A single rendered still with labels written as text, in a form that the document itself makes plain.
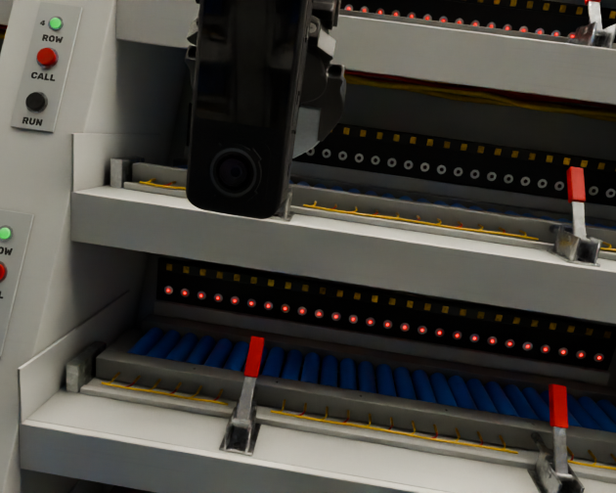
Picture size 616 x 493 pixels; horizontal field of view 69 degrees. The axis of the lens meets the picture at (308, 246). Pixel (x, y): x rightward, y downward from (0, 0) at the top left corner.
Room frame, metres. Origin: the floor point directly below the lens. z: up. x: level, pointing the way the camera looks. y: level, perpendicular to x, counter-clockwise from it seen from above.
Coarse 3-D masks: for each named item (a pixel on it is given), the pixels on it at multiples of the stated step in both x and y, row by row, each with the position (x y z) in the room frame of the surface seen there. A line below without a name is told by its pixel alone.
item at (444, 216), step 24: (144, 168) 0.44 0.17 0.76; (168, 168) 0.44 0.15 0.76; (312, 192) 0.44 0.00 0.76; (336, 192) 0.44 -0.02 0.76; (384, 216) 0.42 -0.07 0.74; (408, 216) 0.44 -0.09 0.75; (432, 216) 0.44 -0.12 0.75; (456, 216) 0.43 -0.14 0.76; (480, 216) 0.43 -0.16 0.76; (504, 216) 0.43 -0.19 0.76; (528, 240) 0.44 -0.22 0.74; (552, 240) 0.44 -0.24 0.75
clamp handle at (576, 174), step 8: (568, 168) 0.40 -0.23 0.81; (576, 168) 0.40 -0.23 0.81; (568, 176) 0.40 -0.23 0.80; (576, 176) 0.39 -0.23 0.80; (568, 184) 0.40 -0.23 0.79; (576, 184) 0.39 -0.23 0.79; (584, 184) 0.39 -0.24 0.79; (568, 192) 0.40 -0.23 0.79; (576, 192) 0.39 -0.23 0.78; (584, 192) 0.39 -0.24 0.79; (568, 200) 0.40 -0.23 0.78; (576, 200) 0.39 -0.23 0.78; (584, 200) 0.39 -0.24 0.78; (576, 208) 0.39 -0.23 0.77; (576, 216) 0.39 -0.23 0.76; (584, 216) 0.39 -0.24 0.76; (576, 224) 0.38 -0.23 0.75; (584, 224) 0.38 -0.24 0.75; (576, 232) 0.38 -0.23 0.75; (584, 232) 0.38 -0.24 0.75
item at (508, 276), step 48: (96, 144) 0.41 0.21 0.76; (144, 144) 0.50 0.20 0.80; (96, 192) 0.40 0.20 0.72; (144, 192) 0.43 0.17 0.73; (432, 192) 0.54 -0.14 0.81; (480, 192) 0.53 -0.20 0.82; (96, 240) 0.40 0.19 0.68; (144, 240) 0.40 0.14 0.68; (192, 240) 0.39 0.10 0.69; (240, 240) 0.39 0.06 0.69; (288, 240) 0.38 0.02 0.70; (336, 240) 0.38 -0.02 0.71; (384, 240) 0.38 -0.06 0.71; (432, 240) 0.39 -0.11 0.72; (384, 288) 0.39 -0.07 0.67; (432, 288) 0.39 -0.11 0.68; (480, 288) 0.38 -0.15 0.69; (528, 288) 0.38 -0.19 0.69; (576, 288) 0.37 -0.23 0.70
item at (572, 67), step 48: (144, 0) 0.39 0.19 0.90; (192, 0) 0.39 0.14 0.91; (384, 0) 0.53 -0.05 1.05; (432, 0) 0.53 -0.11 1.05; (480, 0) 0.52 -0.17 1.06; (528, 0) 0.52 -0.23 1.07; (336, 48) 0.39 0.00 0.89; (384, 48) 0.38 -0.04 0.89; (432, 48) 0.38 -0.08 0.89; (480, 48) 0.38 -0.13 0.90; (528, 48) 0.37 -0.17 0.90; (576, 48) 0.37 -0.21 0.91; (480, 96) 0.50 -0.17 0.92; (528, 96) 0.50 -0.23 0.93; (576, 96) 0.38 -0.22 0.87
